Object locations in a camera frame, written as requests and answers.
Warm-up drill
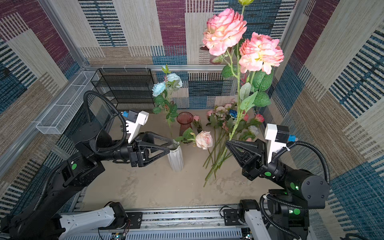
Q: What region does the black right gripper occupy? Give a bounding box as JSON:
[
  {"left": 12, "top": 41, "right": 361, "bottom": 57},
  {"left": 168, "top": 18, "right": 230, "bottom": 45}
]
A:
[{"left": 225, "top": 138, "right": 292, "bottom": 190}]

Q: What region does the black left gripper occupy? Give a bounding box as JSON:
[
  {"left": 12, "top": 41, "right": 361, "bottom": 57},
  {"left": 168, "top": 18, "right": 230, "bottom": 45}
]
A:
[{"left": 94, "top": 132, "right": 170, "bottom": 170}]

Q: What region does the white ribbed ceramic vase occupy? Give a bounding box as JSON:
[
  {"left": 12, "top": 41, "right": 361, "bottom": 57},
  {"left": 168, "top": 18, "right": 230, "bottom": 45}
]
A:
[{"left": 167, "top": 140, "right": 184, "bottom": 172}]

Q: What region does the large blush pink rose stem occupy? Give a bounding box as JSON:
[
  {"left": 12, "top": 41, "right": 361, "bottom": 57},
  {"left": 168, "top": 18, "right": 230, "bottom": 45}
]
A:
[{"left": 175, "top": 128, "right": 214, "bottom": 150}]

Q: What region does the white and pale blue rose stem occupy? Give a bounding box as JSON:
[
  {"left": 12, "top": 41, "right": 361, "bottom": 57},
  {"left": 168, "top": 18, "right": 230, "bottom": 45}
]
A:
[{"left": 152, "top": 65, "right": 183, "bottom": 129}]

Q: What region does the pink peony double stem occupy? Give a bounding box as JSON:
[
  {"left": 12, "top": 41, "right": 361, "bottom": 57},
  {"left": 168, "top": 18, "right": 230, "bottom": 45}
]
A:
[{"left": 202, "top": 1, "right": 285, "bottom": 183}]

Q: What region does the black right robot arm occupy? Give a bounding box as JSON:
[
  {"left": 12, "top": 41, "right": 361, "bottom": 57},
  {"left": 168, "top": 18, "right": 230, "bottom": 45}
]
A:
[{"left": 226, "top": 140, "right": 330, "bottom": 240}]

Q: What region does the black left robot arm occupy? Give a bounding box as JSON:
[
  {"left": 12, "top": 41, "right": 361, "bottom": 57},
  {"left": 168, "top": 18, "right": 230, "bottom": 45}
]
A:
[{"left": 1, "top": 123, "right": 173, "bottom": 240}]

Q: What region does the red ribbed glass vase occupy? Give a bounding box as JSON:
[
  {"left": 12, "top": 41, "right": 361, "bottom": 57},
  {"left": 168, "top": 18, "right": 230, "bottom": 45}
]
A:
[{"left": 177, "top": 112, "right": 194, "bottom": 136}]

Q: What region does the cream white rose stem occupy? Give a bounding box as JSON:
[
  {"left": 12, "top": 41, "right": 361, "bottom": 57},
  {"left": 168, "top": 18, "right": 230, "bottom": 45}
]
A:
[{"left": 248, "top": 126, "right": 260, "bottom": 136}]

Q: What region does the dark pink rose stem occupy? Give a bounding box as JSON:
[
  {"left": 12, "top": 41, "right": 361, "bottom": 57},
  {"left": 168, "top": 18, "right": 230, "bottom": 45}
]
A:
[{"left": 255, "top": 114, "right": 265, "bottom": 123}]

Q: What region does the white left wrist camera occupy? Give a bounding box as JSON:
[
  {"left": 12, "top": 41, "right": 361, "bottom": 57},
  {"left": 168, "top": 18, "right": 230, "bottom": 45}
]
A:
[{"left": 123, "top": 111, "right": 150, "bottom": 143}]

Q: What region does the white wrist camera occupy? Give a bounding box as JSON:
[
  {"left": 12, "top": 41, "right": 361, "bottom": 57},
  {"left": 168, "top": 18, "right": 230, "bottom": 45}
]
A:
[
  {"left": 123, "top": 111, "right": 150, "bottom": 143},
  {"left": 264, "top": 124, "right": 298, "bottom": 164}
]

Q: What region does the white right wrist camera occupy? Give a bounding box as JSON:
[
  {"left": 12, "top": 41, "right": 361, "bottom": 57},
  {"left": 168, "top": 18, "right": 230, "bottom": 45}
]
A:
[{"left": 264, "top": 124, "right": 298, "bottom": 164}]

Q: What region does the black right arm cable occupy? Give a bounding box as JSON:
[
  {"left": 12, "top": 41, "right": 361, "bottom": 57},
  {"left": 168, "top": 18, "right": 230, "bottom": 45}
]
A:
[{"left": 259, "top": 140, "right": 331, "bottom": 240}]

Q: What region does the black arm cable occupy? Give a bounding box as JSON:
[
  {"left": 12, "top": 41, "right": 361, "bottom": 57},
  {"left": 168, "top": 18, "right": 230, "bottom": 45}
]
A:
[
  {"left": 83, "top": 90, "right": 128, "bottom": 152},
  {"left": 259, "top": 140, "right": 331, "bottom": 240}
]

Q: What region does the black wire mesh shelf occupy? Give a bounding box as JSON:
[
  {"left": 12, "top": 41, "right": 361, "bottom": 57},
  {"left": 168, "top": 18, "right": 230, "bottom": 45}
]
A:
[{"left": 91, "top": 68, "right": 155, "bottom": 111}]

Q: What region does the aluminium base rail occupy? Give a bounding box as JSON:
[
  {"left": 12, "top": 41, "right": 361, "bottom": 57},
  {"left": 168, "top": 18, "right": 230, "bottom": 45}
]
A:
[{"left": 59, "top": 203, "right": 301, "bottom": 240}]

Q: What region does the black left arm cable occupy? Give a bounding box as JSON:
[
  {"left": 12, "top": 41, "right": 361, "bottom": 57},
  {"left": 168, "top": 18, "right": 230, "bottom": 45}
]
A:
[{"left": 83, "top": 90, "right": 128, "bottom": 152}]

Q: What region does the white wire mesh basket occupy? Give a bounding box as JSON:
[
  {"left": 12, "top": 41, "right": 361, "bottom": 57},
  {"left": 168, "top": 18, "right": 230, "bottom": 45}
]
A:
[{"left": 36, "top": 71, "right": 95, "bottom": 135}]

